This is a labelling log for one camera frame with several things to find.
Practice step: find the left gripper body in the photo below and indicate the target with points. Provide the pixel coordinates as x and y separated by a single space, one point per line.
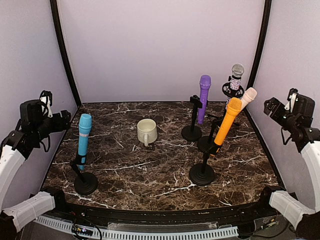
58 126

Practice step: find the black stand of pink microphone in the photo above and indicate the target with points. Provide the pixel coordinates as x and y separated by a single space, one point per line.
205 143

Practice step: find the black shock mount tripod stand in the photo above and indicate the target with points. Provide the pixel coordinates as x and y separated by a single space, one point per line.
230 92

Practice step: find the left black corner post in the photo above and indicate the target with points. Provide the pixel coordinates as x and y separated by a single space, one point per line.
63 51

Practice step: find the black corner post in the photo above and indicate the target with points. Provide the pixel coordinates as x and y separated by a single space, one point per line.
63 51
261 42

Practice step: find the black stand of blue microphone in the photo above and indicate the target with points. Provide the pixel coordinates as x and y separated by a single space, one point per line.
85 183

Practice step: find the black stand of orange microphone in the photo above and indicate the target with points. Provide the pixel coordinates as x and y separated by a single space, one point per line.
202 174

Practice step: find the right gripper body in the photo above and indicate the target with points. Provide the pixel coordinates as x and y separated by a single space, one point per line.
276 115

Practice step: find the white slotted cable duct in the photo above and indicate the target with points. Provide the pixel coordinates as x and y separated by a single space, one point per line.
117 232

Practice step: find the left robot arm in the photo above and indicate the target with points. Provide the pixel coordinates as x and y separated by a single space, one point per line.
36 123

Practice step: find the cream ceramic mug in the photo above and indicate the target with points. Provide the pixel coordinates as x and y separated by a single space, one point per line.
147 131

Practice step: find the right black corner post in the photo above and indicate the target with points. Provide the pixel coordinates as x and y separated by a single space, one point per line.
261 42

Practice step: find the black stand of purple microphone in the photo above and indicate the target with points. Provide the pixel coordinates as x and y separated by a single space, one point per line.
193 133

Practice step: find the black front rail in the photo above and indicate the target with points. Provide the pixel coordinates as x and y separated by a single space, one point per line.
235 215

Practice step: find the orange toy microphone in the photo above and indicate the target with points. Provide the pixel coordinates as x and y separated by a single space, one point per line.
233 109

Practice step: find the purple toy microphone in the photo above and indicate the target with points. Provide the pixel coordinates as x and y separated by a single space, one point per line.
205 84

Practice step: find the silver glitter microphone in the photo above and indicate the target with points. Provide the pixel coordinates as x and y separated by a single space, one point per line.
236 77

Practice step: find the pale pink toy microphone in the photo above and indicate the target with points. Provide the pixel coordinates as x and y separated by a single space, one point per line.
248 96

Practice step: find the blue toy microphone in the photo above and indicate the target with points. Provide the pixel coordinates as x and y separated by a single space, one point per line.
84 127

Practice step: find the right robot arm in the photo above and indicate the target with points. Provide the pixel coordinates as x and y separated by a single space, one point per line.
295 117

